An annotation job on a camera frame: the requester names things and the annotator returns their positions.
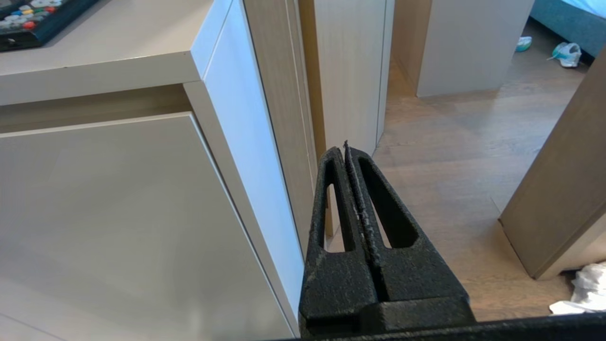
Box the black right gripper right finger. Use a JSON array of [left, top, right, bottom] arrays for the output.
[[344, 141, 475, 333]]

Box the white crumpled cloth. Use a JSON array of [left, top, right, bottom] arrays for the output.
[[549, 262, 606, 315]]

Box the wood grain door frame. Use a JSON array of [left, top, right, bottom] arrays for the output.
[[241, 0, 395, 259]]

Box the brown wooden door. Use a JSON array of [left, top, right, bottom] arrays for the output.
[[498, 47, 606, 280]]

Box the beige wide cabinet door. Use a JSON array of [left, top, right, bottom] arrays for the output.
[[0, 111, 295, 341]]

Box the black remote with coloured buttons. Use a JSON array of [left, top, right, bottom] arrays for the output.
[[0, 0, 101, 52]]

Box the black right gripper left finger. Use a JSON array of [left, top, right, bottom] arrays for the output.
[[299, 147, 379, 339]]

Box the beige cabinet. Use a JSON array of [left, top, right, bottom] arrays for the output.
[[0, 0, 306, 341]]

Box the blue grey bed base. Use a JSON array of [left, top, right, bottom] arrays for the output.
[[529, 0, 606, 58]]

